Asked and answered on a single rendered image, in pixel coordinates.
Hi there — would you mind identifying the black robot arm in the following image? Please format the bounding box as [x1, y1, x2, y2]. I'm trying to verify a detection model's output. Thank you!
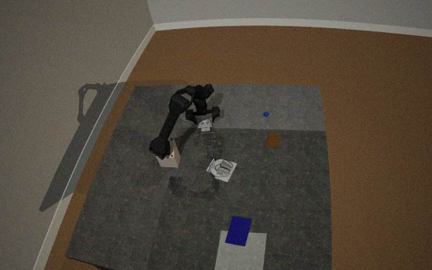
[149, 83, 214, 160]

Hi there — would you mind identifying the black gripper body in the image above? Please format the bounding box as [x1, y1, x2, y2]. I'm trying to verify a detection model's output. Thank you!
[185, 104, 220, 120]

